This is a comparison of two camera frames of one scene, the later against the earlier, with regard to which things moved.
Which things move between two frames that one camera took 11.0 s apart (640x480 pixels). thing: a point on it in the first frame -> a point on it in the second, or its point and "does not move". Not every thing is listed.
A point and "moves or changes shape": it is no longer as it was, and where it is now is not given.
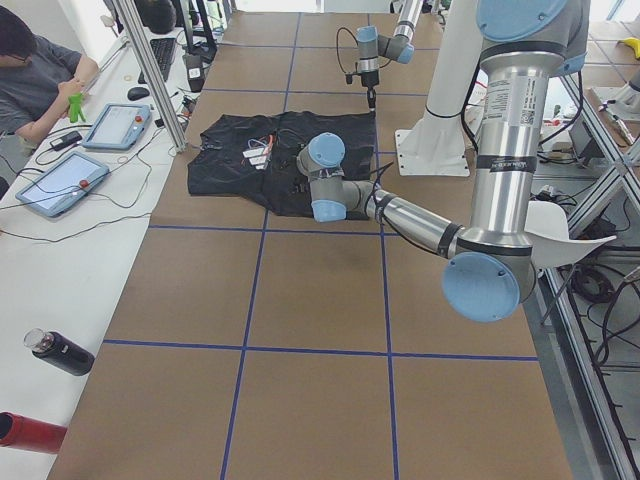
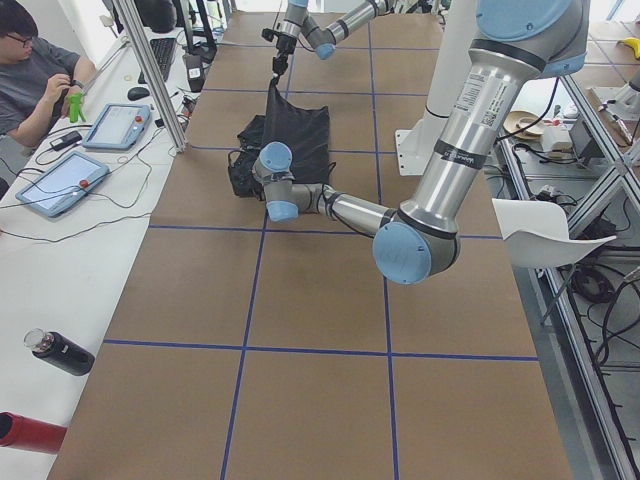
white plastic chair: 547,224 does not move
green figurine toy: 75,101 does not move
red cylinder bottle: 20,431 does not move
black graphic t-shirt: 256,156 moves or changes shape
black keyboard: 163,48 does not move
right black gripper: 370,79 -> 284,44
